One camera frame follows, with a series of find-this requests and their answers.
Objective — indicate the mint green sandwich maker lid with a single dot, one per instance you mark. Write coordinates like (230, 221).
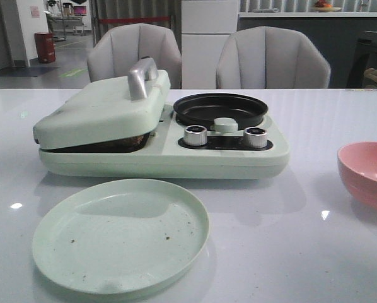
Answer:
(103, 111)

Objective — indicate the pink bowl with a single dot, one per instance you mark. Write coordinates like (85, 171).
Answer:
(357, 163)

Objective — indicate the bread slice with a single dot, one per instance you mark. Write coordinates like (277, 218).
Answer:
(125, 142)

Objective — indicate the mint green breakfast maker base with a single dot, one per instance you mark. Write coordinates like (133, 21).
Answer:
(163, 157)

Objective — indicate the left silver control knob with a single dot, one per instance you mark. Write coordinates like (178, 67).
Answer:
(195, 135)

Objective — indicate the silver control knob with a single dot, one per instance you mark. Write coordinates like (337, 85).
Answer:
(195, 135)
(254, 137)

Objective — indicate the black round frying pan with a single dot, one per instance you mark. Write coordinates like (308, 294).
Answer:
(202, 109)

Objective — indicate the right silver control knob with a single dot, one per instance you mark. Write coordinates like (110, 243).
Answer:
(254, 137)

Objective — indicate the mint green round plate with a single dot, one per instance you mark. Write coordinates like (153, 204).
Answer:
(127, 238)

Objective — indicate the right grey upholstered chair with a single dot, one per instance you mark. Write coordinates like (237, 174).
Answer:
(271, 58)

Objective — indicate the grey upholstered chair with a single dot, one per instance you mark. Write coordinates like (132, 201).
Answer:
(121, 47)
(271, 58)

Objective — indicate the left grey upholstered chair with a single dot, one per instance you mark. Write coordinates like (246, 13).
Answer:
(121, 47)

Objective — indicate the white cabinet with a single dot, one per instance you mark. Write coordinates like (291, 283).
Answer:
(206, 25)

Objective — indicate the red bin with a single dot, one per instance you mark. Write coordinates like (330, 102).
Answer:
(45, 47)

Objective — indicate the dark grey counter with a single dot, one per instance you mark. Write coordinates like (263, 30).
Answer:
(348, 41)

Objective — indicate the fruit plate on counter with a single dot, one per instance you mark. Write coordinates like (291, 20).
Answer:
(324, 6)

